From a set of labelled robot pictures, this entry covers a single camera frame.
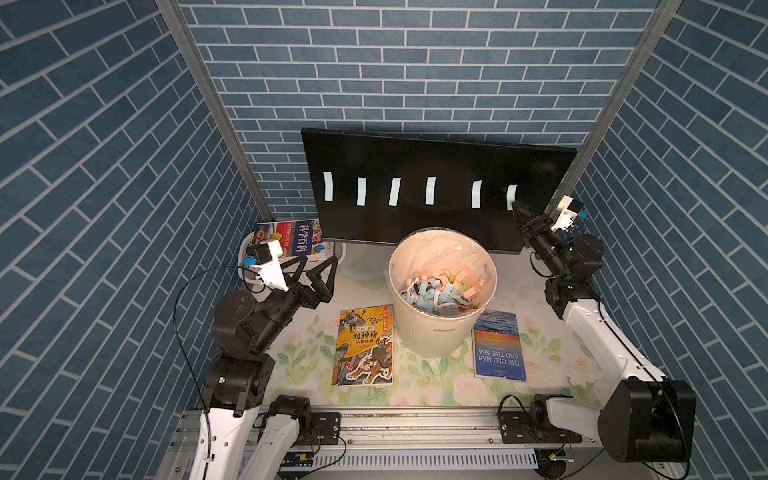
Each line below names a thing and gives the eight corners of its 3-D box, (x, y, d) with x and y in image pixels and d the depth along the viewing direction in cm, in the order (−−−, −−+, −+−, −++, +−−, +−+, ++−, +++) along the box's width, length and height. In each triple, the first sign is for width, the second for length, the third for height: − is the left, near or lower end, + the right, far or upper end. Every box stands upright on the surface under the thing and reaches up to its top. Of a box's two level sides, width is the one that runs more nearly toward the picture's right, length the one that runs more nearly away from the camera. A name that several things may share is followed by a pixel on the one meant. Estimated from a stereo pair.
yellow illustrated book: (330, 385, 82) (328, 382, 80) (340, 309, 97) (339, 305, 95) (393, 385, 82) (393, 382, 80) (394, 309, 97) (394, 305, 95)
